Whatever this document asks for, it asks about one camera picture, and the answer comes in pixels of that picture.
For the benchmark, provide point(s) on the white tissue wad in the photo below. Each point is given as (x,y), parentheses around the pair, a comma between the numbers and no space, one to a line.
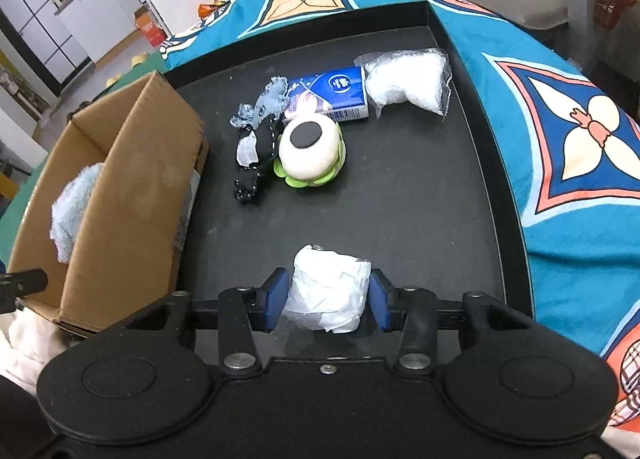
(325,289)

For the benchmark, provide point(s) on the yellow slipper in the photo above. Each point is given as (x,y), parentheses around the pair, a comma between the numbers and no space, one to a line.
(138,59)
(112,82)

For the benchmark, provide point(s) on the green and white eyeball plush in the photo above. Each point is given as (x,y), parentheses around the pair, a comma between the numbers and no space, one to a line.
(310,161)

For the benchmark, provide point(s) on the white kitchen cabinet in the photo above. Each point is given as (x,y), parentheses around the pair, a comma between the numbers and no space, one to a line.
(100,9)

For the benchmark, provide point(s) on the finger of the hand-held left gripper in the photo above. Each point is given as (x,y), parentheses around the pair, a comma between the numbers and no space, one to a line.
(25,281)

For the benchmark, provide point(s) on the black framed glass partition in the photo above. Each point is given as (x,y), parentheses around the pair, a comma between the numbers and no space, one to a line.
(30,24)

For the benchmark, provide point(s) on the small grey plush toy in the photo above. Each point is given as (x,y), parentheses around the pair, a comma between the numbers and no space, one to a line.
(267,101)

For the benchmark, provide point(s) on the orange cardboard box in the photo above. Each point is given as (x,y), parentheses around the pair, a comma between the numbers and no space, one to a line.
(150,31)

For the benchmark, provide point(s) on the black tray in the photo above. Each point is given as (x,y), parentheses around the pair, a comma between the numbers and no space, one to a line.
(400,189)

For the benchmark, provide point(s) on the blue printed blanket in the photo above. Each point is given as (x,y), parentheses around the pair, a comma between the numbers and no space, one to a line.
(575,249)

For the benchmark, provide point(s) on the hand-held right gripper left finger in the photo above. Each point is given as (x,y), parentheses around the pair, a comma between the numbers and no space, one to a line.
(274,300)

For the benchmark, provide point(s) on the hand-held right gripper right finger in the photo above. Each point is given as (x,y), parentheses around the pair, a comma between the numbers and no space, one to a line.
(383,304)

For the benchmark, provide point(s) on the orange gift bag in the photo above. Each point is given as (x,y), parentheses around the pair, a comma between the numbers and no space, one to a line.
(212,8)

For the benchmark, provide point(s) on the blue tissue packet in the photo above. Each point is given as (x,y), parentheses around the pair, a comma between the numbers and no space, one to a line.
(342,89)

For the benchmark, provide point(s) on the light blue fluffy plush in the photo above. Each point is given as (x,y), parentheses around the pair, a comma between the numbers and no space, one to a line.
(72,209)

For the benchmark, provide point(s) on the brown cardboard box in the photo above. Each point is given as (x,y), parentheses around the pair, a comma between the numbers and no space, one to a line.
(135,199)

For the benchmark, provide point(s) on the clear bag of white cotton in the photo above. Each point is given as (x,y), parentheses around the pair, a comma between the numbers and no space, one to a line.
(405,76)

